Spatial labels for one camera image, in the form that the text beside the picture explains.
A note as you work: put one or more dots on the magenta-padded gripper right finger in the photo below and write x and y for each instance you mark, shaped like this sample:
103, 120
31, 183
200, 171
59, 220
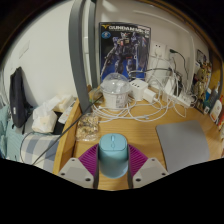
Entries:
143, 166

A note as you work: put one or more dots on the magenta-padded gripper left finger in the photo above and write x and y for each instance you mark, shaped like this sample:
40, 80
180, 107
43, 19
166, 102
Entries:
83, 166

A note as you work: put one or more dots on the light blue computer mouse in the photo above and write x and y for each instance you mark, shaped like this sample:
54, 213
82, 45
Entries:
113, 156

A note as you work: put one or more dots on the grey mouse pad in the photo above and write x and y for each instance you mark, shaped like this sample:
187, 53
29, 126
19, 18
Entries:
183, 145

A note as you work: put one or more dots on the clear bag of nuts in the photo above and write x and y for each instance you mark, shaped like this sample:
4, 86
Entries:
87, 127

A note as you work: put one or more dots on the plaid bedding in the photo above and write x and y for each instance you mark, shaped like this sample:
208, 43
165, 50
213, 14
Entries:
36, 146

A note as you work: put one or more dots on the white plug adapter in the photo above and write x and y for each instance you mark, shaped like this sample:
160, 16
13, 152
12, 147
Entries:
150, 95

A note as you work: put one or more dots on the white power strip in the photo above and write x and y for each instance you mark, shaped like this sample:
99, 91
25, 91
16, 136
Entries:
180, 100

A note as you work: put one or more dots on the white charger block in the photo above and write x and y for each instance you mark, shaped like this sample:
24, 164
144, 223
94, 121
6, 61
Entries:
138, 89

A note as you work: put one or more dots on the clear domed plastic cup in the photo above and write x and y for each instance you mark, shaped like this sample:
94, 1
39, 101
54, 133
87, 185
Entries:
115, 91

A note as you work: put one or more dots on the small white cube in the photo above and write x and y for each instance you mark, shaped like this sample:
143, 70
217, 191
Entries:
206, 110

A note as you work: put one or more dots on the black hanging bag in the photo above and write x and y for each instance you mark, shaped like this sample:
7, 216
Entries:
18, 100

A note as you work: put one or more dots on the robot model kit box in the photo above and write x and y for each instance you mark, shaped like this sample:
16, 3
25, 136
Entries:
125, 50

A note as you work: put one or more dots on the colourful printed boxes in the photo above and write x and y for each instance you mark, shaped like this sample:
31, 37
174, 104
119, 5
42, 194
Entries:
201, 56

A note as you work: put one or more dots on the grey metal desk frame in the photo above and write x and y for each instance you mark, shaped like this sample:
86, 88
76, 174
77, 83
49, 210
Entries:
78, 50

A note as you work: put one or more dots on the white wall socket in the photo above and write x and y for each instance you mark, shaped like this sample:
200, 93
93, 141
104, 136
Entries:
158, 50

